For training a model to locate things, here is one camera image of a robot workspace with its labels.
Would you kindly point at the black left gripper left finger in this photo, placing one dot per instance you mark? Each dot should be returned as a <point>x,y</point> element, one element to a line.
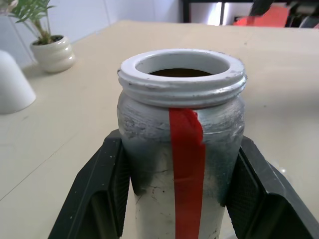
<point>99,189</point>

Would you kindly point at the green plant in white pot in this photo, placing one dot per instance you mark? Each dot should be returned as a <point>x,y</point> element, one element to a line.
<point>54,53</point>

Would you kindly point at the black metal frame cabinet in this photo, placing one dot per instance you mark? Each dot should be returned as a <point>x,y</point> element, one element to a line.
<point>186,10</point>

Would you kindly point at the red plastic object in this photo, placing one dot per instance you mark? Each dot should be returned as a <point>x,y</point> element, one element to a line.
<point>274,17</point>

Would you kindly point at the white ceramic vase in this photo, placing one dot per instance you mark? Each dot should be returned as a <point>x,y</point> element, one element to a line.
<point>12,87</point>

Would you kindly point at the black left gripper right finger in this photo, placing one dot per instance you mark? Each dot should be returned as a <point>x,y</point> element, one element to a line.
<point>264,199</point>

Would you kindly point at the white jar with red tape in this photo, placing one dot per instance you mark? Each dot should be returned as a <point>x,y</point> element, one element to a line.
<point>154,154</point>

